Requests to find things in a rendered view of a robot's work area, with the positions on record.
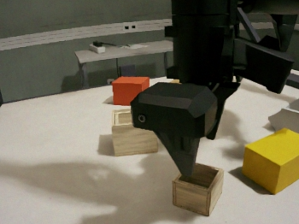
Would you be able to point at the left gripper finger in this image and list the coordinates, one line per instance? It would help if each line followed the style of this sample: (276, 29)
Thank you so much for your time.
(284, 27)

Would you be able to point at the yellow rectangular block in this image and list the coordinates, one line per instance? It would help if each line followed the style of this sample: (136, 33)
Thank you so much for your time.
(273, 161)

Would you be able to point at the red cube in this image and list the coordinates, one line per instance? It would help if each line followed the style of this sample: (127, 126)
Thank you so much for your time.
(125, 89)

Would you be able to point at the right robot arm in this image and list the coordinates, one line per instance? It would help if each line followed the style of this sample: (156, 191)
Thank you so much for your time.
(262, 62)

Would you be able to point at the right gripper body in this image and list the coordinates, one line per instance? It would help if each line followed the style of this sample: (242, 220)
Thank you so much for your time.
(180, 109)

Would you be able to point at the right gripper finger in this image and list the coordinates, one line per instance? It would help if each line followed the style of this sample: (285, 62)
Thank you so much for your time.
(182, 150)
(222, 93)

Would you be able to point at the white open box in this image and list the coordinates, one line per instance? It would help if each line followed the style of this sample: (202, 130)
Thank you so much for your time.
(286, 117)

